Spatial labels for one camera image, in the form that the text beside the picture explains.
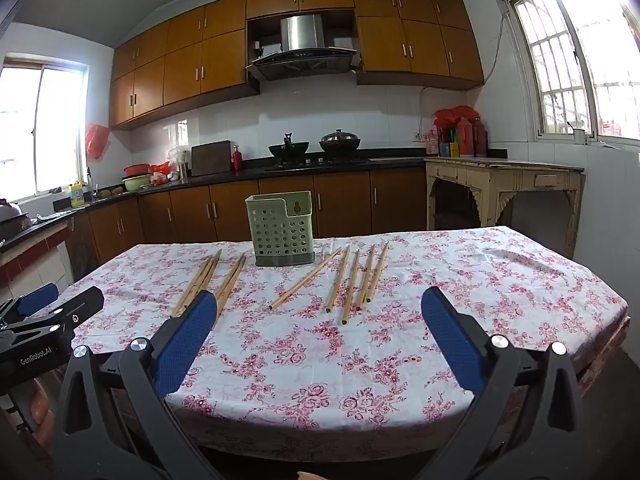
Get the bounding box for red bag over bottles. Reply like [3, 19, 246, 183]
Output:
[434, 106, 481, 126]

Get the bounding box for dark wooden cutting board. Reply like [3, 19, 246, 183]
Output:
[191, 140, 232, 177]

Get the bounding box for steel range hood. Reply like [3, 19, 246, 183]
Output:
[245, 14, 360, 82]

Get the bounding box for large barred window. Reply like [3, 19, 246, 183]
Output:
[495, 0, 640, 141]

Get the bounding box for green perforated utensil holder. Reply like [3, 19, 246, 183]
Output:
[245, 191, 317, 267]

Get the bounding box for person's left hand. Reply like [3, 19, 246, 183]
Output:
[27, 377, 56, 453]

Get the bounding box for wooden upper wall cabinets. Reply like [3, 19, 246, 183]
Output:
[109, 0, 485, 131]

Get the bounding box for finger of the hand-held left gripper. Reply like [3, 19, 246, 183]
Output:
[0, 286, 105, 341]
[0, 284, 60, 321]

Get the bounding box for group of bamboo chopsticks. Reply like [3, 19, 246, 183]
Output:
[170, 241, 391, 326]

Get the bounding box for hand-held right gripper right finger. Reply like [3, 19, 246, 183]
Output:
[415, 287, 586, 480]

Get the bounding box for wooden lower kitchen cabinets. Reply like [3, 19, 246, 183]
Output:
[65, 165, 428, 281]

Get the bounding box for wok with metal lid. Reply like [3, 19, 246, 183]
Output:
[319, 129, 362, 153]

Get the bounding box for floral tablecloth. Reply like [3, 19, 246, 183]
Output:
[70, 225, 630, 461]

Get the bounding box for black kitchen countertop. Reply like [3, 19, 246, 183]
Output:
[0, 155, 426, 251]

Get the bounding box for dark cooking pot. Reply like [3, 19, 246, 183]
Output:
[0, 200, 31, 241]

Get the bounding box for black gas stove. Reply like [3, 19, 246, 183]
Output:
[265, 157, 368, 171]

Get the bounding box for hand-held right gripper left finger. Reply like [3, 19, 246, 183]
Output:
[52, 290, 236, 480]

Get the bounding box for black wok with handle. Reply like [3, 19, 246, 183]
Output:
[268, 133, 311, 157]

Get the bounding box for cream wooden side table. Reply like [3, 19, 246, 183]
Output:
[424, 156, 585, 258]

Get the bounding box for hanging red plastic bag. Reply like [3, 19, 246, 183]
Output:
[85, 123, 112, 161]

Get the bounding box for white wall cable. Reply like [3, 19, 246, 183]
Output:
[417, 7, 507, 141]

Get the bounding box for large red oil bottle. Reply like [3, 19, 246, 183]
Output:
[457, 116, 476, 157]
[472, 116, 489, 157]

